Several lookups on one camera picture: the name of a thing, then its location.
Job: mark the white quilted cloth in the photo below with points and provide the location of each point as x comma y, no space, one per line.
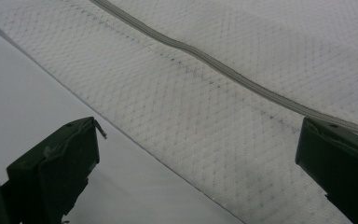
217,93

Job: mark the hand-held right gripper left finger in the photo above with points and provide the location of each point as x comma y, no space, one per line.
59,168

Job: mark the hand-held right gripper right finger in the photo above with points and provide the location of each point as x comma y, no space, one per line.
341,161

